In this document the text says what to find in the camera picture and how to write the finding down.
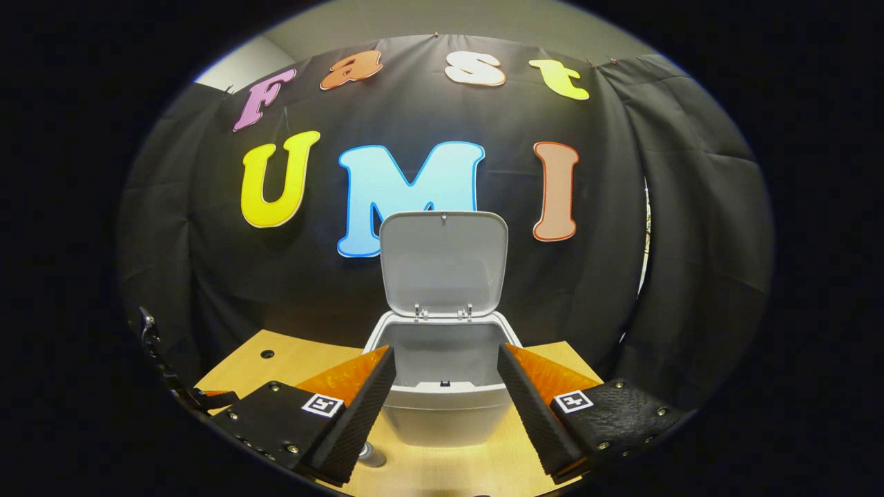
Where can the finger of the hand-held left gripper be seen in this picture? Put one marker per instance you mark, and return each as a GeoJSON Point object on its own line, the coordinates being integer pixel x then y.
{"type": "Point", "coordinates": [217, 399]}

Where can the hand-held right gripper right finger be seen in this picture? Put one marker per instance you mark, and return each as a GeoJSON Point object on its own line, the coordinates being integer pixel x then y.
{"type": "Point", "coordinates": [535, 421]}

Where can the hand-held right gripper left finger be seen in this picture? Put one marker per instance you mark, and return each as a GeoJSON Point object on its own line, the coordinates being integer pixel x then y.
{"type": "Point", "coordinates": [359, 421]}

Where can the silver pop can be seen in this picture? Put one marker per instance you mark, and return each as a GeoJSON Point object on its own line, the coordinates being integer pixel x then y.
{"type": "Point", "coordinates": [373, 455]}

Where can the white desktop garbage bin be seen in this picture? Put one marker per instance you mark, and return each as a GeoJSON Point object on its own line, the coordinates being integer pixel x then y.
{"type": "Point", "coordinates": [442, 262]}

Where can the wooden desktop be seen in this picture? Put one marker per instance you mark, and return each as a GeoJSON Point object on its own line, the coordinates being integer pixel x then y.
{"type": "Point", "coordinates": [449, 469]}

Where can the black backdrop cloth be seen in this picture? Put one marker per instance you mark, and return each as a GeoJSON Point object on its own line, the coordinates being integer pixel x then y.
{"type": "Point", "coordinates": [311, 290]}

